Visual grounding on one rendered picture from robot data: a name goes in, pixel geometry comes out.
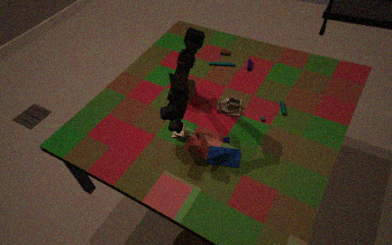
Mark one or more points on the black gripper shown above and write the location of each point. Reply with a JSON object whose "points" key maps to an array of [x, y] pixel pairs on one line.
{"points": [[177, 126]]}

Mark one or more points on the blue flat rectangular plate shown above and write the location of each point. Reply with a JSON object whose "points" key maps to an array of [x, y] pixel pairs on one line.
{"points": [[223, 156]]}

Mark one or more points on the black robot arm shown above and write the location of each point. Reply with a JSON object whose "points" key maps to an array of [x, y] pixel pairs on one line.
{"points": [[193, 40]]}

